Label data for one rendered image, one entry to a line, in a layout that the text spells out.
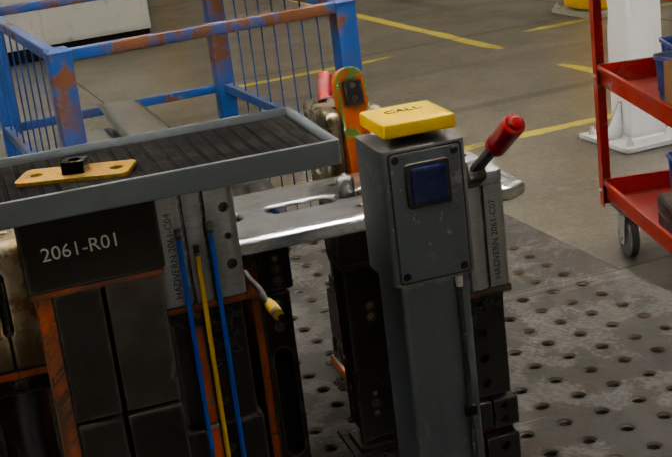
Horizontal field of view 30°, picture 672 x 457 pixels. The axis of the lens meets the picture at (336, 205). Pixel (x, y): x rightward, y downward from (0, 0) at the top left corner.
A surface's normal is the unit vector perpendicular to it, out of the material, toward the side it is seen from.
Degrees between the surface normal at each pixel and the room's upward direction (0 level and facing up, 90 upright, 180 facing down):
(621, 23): 85
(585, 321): 0
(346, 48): 90
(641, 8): 90
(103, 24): 90
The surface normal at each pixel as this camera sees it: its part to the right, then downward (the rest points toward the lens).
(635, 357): -0.11, -0.95
